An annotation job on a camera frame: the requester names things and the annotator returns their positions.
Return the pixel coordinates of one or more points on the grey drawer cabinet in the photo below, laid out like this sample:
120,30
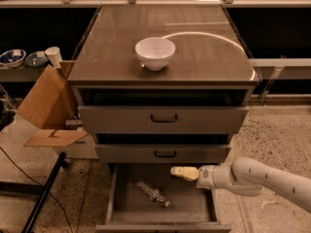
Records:
208,54

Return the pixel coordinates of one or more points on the white bowl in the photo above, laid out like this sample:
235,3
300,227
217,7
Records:
155,53

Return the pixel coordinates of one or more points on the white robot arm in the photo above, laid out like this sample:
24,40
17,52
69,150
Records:
248,177

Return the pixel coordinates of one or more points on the middle drawer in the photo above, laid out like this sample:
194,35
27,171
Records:
162,148

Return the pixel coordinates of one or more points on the top drawer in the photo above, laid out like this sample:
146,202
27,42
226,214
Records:
161,111

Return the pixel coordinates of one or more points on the black metal stand leg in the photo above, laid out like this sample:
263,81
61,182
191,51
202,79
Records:
45,190

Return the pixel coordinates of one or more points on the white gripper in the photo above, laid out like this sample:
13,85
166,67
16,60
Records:
206,174

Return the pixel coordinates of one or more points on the white paper cup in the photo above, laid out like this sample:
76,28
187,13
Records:
54,55

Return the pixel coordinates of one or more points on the blue patterned bowl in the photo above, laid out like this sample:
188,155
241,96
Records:
12,58

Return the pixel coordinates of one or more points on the brown cardboard box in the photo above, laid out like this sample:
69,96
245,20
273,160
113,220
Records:
47,106

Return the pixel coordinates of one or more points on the drawer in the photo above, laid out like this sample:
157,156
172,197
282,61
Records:
162,148
161,111
130,210

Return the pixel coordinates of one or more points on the clear plastic water bottle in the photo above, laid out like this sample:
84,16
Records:
154,193

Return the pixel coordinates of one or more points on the bottom drawer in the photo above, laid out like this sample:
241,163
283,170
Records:
130,210

